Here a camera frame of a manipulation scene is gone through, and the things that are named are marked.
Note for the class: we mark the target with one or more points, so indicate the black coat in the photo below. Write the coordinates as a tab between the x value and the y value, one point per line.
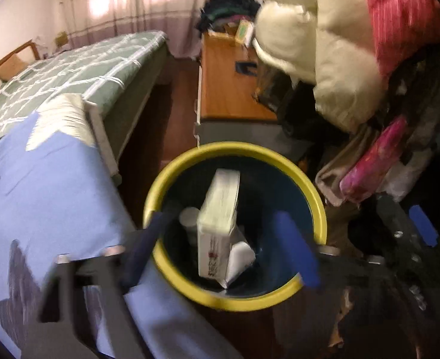
422	93

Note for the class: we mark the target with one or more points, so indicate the red quilted jacket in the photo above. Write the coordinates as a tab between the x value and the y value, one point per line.
399	15

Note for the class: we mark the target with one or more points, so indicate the cream down jacket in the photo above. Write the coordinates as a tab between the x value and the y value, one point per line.
336	63

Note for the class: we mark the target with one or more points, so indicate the pink curtain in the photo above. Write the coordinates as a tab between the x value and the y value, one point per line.
149	7

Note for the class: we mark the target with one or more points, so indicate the heap of dark clothes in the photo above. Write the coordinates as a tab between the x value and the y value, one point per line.
223	11

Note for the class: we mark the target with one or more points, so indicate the brown bear pillow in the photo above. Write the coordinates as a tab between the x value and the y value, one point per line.
12	67

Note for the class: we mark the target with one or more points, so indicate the blue printed table cloth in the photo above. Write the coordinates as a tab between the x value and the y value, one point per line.
55	194

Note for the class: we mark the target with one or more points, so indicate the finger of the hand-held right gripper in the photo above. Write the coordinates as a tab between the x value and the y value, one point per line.
424	228

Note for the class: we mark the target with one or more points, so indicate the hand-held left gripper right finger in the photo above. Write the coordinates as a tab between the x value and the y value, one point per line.
298	250

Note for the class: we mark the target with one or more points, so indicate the bed with green plaid cover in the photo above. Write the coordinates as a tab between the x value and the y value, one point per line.
74	71

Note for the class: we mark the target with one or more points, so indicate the white tube with blue cap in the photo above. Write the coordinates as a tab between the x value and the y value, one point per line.
242	258

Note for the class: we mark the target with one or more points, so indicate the wooden desk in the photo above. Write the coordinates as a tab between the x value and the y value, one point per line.
223	89

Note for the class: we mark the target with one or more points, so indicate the small cardboard box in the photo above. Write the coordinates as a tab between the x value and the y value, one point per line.
62	40

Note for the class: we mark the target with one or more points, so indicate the small green and white box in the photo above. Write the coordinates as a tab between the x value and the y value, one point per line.
244	30

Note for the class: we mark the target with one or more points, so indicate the small black item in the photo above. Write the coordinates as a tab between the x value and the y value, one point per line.
242	68

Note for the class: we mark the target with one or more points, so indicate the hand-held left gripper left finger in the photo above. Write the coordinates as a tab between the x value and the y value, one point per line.
145	246

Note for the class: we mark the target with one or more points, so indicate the long white carton box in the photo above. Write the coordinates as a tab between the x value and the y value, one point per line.
218	224

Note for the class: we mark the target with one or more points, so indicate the yellow-rimmed dark bin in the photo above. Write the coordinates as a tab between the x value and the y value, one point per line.
272	183

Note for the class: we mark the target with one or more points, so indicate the pink bag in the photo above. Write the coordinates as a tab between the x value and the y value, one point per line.
377	153

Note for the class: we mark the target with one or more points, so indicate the white plastic bottle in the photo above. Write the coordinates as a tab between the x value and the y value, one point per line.
189	220

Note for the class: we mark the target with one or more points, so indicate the white cloth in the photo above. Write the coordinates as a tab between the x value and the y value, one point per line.
403	190

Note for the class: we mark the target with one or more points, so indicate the beige cloth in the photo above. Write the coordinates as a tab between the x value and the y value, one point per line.
336	172

